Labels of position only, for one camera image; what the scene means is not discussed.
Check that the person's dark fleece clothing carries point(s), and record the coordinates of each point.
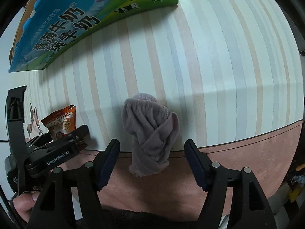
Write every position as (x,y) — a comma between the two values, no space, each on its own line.
(120,218)

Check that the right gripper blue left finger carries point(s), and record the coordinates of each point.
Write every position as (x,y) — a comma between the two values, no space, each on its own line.
(105,162)

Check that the cardboard milk box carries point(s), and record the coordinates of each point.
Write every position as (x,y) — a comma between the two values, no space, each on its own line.
(56,25)

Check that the purple sock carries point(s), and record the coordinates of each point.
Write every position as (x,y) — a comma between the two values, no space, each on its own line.
(154,129)

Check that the orange brown snack bag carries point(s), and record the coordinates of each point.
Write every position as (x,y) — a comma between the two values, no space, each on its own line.
(60,123)

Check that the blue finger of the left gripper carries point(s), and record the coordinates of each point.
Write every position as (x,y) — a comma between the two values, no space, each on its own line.
(45,141)

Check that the person's left hand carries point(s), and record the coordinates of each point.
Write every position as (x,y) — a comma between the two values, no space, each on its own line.
(24,204)

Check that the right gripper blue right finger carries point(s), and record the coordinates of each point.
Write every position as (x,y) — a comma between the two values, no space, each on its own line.
(194,159)

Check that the striped table cloth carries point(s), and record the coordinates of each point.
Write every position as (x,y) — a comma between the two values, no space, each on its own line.
(230,70)

